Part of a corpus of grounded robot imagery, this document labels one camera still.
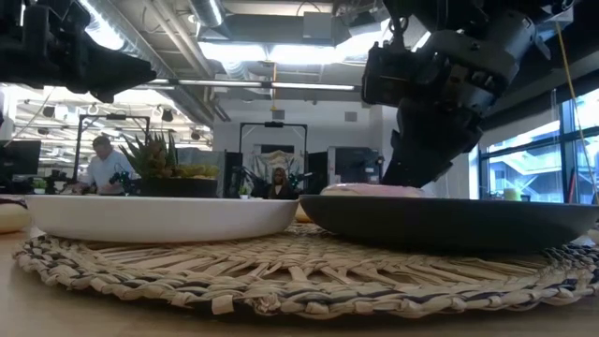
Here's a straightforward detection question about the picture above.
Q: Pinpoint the black computer monitor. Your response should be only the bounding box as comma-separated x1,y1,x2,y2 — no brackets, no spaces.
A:
0,139,42,177

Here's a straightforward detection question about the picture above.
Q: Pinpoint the black round plate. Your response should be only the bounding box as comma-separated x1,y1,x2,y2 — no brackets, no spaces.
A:
299,194,599,252

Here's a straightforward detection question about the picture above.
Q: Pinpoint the pale draped cloth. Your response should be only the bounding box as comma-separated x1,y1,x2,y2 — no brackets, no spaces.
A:
246,149,303,198

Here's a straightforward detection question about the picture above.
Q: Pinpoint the long ceiling light bar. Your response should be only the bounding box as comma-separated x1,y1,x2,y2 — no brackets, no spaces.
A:
148,78,357,92

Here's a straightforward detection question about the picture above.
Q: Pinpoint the pink frosted donut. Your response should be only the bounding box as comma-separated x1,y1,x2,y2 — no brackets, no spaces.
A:
320,183,426,198

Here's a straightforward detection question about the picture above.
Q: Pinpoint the black camera stand frame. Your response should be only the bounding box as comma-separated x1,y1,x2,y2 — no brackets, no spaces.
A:
72,113,152,194
239,121,309,198

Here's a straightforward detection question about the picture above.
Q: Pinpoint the seated person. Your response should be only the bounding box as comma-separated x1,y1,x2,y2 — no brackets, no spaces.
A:
268,167,295,200

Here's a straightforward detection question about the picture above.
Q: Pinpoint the silver ventilation duct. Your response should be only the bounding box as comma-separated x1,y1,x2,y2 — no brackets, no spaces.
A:
77,0,221,127

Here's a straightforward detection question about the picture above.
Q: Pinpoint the succulent plant in black pot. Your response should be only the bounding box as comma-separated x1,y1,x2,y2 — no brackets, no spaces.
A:
118,132,221,198

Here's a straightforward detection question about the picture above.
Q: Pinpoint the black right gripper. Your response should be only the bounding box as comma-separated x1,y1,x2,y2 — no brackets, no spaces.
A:
361,11,539,187

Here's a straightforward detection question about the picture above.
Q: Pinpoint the standing person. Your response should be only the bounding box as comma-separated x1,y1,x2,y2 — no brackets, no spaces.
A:
73,135,138,197

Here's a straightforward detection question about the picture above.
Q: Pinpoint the round woven straw placemat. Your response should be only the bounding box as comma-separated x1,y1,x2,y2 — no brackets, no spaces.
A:
12,222,599,322

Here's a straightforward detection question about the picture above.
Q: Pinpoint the small bowl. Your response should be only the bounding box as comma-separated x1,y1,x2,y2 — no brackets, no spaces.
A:
0,196,33,235

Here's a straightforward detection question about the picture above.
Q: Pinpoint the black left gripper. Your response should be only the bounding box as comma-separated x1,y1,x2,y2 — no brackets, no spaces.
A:
60,49,158,105

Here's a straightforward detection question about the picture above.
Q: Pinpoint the black cabinet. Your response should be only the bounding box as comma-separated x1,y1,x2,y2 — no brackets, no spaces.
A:
327,146,384,186

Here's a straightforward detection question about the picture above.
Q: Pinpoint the yellow hanging cable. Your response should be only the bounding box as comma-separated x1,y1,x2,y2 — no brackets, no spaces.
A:
554,21,599,203

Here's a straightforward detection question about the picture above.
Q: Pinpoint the white round plate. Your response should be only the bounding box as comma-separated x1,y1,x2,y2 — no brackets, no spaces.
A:
25,194,300,244

